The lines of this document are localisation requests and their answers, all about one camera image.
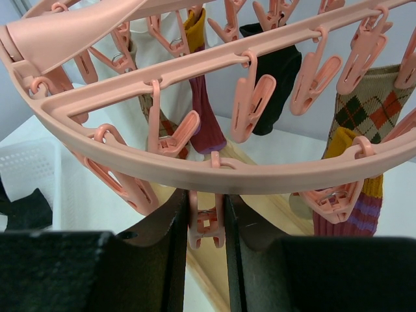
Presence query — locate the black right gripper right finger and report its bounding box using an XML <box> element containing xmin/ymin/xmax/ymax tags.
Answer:
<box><xmin>224</xmin><ymin>194</ymin><xmax>416</xmax><ymax>312</ymax></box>

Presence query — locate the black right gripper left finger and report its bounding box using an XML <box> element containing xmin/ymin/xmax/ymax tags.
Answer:
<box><xmin>1</xmin><ymin>189</ymin><xmax>189</xmax><ymax>311</ymax></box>

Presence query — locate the black sock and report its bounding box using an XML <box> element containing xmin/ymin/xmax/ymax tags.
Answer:
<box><xmin>239</xmin><ymin>23</ymin><xmax>304</xmax><ymax>137</ymax></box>
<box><xmin>1</xmin><ymin>181</ymin><xmax>53</xmax><ymax>231</ymax></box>

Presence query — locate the white plastic basket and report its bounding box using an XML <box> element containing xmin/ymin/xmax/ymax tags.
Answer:
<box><xmin>1</xmin><ymin>138</ymin><xmax>159</xmax><ymax>232</ymax></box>

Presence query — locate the magenta striped sock yellow cuff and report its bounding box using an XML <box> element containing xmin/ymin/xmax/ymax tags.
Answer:
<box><xmin>311</xmin><ymin>126</ymin><xmax>386</xmax><ymax>237</ymax></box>

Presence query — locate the beige argyle sock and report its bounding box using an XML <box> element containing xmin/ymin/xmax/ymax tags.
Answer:
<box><xmin>138</xmin><ymin>94</ymin><xmax>190</xmax><ymax>159</ymax></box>
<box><xmin>326</xmin><ymin>64</ymin><xmax>415</xmax><ymax>148</ymax></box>

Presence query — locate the pink round clip hanger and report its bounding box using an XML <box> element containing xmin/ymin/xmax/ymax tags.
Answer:
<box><xmin>0</xmin><ymin>0</ymin><xmax>416</xmax><ymax>250</ymax></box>

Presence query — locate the wooden clothes rack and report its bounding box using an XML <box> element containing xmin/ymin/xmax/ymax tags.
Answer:
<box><xmin>142</xmin><ymin>152</ymin><xmax>320</xmax><ymax>311</ymax></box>

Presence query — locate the white camisole top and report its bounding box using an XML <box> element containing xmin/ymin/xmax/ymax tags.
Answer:
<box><xmin>66</xmin><ymin>0</ymin><xmax>212</xmax><ymax>163</ymax></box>

